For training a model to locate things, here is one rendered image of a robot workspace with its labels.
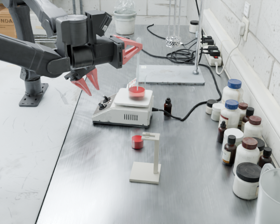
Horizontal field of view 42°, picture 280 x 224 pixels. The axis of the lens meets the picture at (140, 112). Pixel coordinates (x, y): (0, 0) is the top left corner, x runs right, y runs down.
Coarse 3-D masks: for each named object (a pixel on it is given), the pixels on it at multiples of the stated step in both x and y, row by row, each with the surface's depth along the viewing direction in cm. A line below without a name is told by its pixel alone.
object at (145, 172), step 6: (144, 132) 96; (144, 138) 94; (150, 138) 94; (156, 138) 94; (156, 144) 95; (156, 150) 96; (156, 156) 97; (138, 162) 104; (156, 162) 98; (132, 168) 102; (138, 168) 102; (144, 168) 102; (150, 168) 102; (156, 168) 99; (132, 174) 100; (138, 174) 100; (144, 174) 100; (150, 174) 100; (156, 174) 100; (132, 180) 98; (138, 180) 98; (144, 180) 97; (150, 180) 97; (156, 180) 97
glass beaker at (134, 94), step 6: (132, 78) 123; (144, 78) 118; (132, 84) 118; (138, 84) 118; (144, 84) 120; (132, 90) 119; (138, 90) 119; (144, 90) 121; (132, 96) 120; (138, 96) 120; (144, 96) 122
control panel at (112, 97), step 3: (111, 96) 131; (114, 96) 129; (111, 99) 129; (102, 102) 131; (111, 102) 126; (108, 105) 124; (96, 108) 128; (105, 108) 123; (96, 111) 125; (99, 111) 124; (93, 114) 124
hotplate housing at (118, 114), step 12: (108, 108) 121; (120, 108) 121; (132, 108) 120; (144, 108) 120; (156, 108) 128; (96, 120) 124; (108, 120) 123; (120, 120) 122; (132, 120) 122; (144, 120) 121
